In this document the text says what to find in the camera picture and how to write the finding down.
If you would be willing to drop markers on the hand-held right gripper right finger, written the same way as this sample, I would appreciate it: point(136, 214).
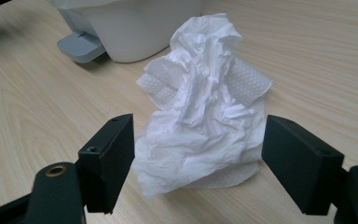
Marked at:
point(298, 161)

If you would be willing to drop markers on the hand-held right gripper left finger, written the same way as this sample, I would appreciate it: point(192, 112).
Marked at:
point(105, 161)

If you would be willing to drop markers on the white tissue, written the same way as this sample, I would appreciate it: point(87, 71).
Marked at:
point(205, 124)

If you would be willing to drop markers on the white pedal trash can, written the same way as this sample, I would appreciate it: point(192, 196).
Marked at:
point(136, 31)

